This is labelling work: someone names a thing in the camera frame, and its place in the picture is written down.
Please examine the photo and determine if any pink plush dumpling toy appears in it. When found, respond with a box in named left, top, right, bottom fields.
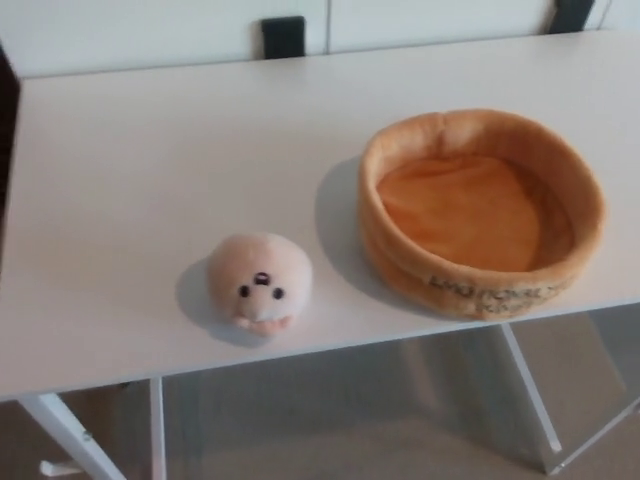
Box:
left=206, top=232, right=315, bottom=339

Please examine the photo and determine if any orange plush round basket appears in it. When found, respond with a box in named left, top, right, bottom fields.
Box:
left=358, top=108, right=607, bottom=320

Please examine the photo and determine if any white cabinet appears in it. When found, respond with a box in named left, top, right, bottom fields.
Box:
left=0, top=0, right=640, bottom=79

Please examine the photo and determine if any dark brown panel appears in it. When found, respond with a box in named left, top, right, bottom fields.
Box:
left=0, top=38, right=21, bottom=274

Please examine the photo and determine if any black rectangular bracket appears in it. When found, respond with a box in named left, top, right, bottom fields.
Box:
left=260, top=16, right=306, bottom=58
left=553, top=0, right=609, bottom=35

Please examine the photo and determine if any white right table leg frame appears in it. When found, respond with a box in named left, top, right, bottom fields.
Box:
left=499, top=323, right=640, bottom=475

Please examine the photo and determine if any white table leg frame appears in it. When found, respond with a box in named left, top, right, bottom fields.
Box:
left=499, top=323, right=640, bottom=475
left=18, top=377, right=169, bottom=480

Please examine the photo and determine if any white left table leg frame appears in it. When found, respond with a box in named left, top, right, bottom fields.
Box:
left=18, top=377, right=169, bottom=480

